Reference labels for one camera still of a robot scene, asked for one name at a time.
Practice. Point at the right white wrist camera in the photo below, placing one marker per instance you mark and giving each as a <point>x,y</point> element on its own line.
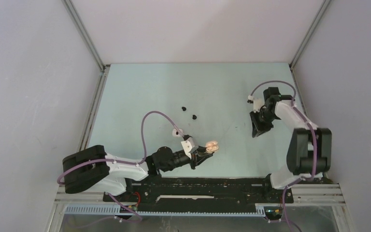
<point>257,103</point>

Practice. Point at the beige earbud charging case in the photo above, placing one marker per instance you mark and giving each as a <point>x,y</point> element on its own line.
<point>211,147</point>

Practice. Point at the aluminium frame post right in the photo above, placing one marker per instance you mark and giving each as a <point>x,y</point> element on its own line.
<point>310,32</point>

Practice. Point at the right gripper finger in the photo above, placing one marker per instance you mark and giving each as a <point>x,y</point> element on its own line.
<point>262,128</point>
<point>254,120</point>

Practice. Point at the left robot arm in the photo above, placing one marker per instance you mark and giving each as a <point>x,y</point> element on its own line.
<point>93,169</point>

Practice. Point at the white earbud charging case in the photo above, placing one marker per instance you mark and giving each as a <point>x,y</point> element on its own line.
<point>177,133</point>

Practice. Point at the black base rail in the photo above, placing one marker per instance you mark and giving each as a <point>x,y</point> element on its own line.
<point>201,195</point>

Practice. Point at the aluminium frame post left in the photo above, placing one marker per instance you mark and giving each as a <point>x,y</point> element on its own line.
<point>76,19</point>

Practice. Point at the aluminium frame post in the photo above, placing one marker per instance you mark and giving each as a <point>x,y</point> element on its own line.
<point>310,32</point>
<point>76,19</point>

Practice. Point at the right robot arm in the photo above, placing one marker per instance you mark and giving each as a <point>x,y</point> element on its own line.
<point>309,152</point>

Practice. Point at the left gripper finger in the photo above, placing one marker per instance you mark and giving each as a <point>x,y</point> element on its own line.
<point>200,158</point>
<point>201,150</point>

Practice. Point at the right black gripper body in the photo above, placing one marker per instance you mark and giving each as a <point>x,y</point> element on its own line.
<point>264,117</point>

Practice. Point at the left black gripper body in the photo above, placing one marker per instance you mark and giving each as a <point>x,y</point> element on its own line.
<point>194,160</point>

